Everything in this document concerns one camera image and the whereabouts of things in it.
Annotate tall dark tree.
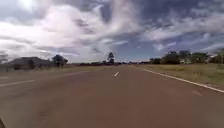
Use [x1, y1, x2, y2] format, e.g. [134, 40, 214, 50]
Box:
[106, 51, 116, 65]

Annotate low building with pitched roof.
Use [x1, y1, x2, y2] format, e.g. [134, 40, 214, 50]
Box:
[7, 56, 55, 71]

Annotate row of trees and buildings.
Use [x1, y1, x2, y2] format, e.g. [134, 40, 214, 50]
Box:
[148, 48, 224, 65]

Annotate dark round tree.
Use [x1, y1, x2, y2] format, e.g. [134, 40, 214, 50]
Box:
[51, 53, 69, 68]

